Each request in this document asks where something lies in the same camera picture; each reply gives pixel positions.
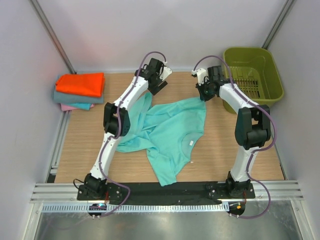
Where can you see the pink folded t shirt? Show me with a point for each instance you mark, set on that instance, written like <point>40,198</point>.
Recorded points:
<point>64,108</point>

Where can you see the grey folded t shirt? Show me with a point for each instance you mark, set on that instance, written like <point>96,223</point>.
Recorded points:
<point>64,98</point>

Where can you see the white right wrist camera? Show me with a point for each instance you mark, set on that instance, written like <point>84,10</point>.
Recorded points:
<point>201,75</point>

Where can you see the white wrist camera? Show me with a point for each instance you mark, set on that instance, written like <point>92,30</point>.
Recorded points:
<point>165,72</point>
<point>201,75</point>

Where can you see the teal t shirt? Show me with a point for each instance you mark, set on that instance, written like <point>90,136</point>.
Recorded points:
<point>167,132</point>

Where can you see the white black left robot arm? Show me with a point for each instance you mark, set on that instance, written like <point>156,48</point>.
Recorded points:
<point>116,123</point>

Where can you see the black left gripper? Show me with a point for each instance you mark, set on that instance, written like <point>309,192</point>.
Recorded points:
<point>158,85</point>

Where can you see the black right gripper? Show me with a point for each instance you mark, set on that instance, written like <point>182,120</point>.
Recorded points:
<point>204,93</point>

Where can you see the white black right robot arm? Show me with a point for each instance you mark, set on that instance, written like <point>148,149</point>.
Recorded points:
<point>252,128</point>

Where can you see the green plastic basket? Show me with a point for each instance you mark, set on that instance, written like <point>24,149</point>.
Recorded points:
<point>255,73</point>

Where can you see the orange folded t shirt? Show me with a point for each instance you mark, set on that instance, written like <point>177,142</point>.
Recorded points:
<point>87,84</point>

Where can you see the white slotted cable duct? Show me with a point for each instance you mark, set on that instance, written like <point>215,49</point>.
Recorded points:
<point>99,207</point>

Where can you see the aluminium frame rail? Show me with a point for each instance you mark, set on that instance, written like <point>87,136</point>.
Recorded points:
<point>276,190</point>

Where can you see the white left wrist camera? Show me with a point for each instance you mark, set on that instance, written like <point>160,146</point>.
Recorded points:
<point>165,72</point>

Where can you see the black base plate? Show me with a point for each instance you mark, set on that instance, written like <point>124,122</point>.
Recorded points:
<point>152,194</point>

